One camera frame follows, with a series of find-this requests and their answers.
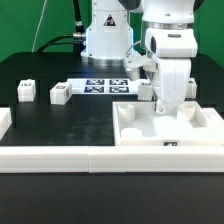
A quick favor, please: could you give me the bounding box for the white right fence piece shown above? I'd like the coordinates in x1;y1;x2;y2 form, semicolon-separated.
204;108;222;120

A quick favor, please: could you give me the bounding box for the white sheet with tags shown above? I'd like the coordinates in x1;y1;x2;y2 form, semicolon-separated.
68;78;140;95

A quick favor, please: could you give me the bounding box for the white fence piece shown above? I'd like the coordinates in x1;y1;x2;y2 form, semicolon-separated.
204;108;222;120
0;107;12;140

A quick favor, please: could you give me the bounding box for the thin white cable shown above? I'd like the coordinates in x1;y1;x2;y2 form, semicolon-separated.
31;0;48;53

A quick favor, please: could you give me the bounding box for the white front fence rail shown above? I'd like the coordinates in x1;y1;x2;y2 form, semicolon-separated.
0;146;224;173

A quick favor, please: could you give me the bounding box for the white left fence piece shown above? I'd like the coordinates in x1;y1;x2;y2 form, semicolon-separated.
0;107;12;140

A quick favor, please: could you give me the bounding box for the white square tabletop part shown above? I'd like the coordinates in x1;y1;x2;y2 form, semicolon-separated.
112;101;224;146

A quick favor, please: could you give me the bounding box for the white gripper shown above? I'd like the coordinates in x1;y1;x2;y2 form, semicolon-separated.
145;28;198;114

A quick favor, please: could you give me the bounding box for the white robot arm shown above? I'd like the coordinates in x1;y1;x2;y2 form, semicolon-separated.
81;0;204;114

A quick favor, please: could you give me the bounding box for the black cable bundle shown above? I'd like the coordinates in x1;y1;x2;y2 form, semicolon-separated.
35;0;88;54

